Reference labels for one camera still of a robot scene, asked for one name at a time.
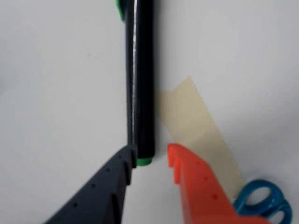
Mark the dark navy gripper finger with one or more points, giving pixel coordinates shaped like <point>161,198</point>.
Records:
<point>98,193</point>

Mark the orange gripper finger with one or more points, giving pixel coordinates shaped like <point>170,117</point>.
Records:
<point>208,198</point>

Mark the green marker with black barrel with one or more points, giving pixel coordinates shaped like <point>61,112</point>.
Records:
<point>140,81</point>

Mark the long beige masking tape strip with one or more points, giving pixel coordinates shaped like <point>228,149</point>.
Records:
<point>194,116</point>

